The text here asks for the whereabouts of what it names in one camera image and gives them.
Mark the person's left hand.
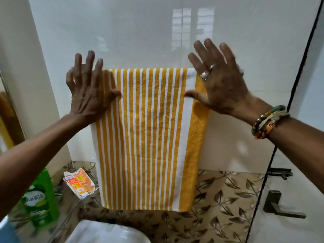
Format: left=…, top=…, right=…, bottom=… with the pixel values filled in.
left=66, top=50, right=122, bottom=125

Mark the person's right hand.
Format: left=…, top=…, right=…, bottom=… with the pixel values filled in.
left=184, top=38, right=250, bottom=117

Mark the yellow white striped towel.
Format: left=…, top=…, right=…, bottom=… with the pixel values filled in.
left=90, top=68, right=211, bottom=212

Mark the person's right forearm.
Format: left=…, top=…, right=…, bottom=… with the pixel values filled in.
left=237, top=93, right=324, bottom=195

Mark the person's left forearm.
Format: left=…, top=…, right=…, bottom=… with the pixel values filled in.
left=0, top=113, right=77, bottom=222

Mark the cream thread wristband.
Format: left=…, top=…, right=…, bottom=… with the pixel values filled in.
left=258, top=110, right=290, bottom=132

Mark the orange white soap carton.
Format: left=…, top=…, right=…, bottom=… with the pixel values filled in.
left=63, top=167, right=98, bottom=199

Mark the dark metal door latch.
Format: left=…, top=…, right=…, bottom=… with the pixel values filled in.
left=266, top=168, right=293, bottom=180

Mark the green plastic bottle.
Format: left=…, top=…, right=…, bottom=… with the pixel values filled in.
left=21, top=168, right=60, bottom=228

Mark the blue plastic object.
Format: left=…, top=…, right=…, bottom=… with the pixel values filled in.
left=0, top=217, right=19, bottom=243

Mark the wall mirror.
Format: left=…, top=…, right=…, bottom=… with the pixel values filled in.
left=0, top=70, right=26, bottom=153

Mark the green beaded bracelet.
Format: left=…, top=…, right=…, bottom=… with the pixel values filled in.
left=251, top=105, right=287, bottom=136

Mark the orange beaded bracelet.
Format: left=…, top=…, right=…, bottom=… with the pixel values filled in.
left=254, top=121, right=276, bottom=140

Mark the dark metal door handle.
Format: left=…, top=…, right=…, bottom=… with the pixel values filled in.
left=263, top=190, right=307, bottom=219

